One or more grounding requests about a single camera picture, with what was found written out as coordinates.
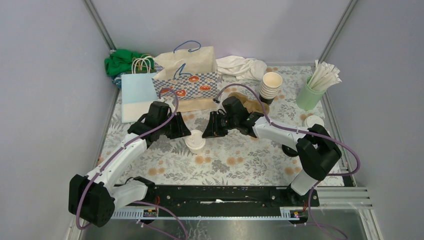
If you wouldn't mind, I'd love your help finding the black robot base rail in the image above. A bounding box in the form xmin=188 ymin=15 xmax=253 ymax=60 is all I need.
xmin=142 ymin=181 xmax=320 ymax=218

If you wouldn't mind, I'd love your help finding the stack of black paper cups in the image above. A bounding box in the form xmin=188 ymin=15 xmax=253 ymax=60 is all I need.
xmin=259 ymin=72 xmax=283 ymax=105

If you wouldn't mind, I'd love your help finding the stack of white lids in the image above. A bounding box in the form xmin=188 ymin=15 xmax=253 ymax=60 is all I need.
xmin=302 ymin=115 xmax=325 ymax=128

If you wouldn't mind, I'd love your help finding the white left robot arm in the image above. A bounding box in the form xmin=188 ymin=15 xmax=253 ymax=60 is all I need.
xmin=68 ymin=101 xmax=191 ymax=227

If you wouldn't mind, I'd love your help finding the stack of brown cup carriers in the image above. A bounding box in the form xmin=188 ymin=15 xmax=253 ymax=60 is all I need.
xmin=225 ymin=92 xmax=270 ymax=117

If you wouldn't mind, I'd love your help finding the white coffee lid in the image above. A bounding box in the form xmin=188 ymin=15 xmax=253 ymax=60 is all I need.
xmin=184 ymin=129 xmax=206 ymax=145

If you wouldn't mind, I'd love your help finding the green straw holder cup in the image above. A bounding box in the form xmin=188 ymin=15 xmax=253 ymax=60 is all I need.
xmin=296 ymin=76 xmax=326 ymax=111

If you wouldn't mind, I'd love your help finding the blue checkered paper bag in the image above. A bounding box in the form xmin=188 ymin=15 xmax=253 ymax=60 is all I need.
xmin=152 ymin=40 xmax=221 ymax=112

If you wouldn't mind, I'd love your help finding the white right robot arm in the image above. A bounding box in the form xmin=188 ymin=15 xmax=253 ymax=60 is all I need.
xmin=202 ymin=96 xmax=342 ymax=206

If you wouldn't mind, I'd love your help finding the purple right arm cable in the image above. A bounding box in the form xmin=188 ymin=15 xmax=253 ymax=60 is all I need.
xmin=215 ymin=83 xmax=361 ymax=240

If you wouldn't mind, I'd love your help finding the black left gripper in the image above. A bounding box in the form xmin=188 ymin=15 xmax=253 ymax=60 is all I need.
xmin=158 ymin=111 xmax=191 ymax=139

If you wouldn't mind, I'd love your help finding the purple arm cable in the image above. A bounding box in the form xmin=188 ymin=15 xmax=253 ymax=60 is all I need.
xmin=215 ymin=83 xmax=361 ymax=240
xmin=75 ymin=87 xmax=190 ymax=240

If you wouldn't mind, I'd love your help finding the floral tablecloth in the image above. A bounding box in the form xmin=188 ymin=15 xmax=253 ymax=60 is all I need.
xmin=118 ymin=66 xmax=325 ymax=186

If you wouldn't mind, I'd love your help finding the light blue paper bag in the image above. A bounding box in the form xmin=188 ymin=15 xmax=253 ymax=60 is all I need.
xmin=121 ymin=55 xmax=158 ymax=123

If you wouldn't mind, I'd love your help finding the white cloth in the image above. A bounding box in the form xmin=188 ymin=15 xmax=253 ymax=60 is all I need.
xmin=216 ymin=55 xmax=268 ymax=81

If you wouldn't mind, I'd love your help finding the white paper coffee cup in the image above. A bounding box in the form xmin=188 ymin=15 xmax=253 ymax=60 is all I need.
xmin=187 ymin=142 xmax=206 ymax=155

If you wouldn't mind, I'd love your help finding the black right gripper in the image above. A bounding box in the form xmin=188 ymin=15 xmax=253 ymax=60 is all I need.
xmin=201 ymin=111 xmax=238 ymax=139

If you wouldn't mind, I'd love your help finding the green cloth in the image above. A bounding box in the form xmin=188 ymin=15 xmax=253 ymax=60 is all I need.
xmin=104 ymin=49 xmax=156 ymax=77

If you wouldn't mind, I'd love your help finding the bundle of white wrapped straws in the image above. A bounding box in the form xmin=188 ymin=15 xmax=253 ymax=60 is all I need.
xmin=306 ymin=59 xmax=342 ymax=92

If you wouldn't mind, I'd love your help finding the black coffee lid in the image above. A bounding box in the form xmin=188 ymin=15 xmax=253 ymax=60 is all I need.
xmin=281 ymin=145 xmax=298 ymax=158

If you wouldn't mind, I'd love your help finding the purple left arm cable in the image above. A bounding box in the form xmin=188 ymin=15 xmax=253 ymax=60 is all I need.
xmin=75 ymin=87 xmax=190 ymax=240

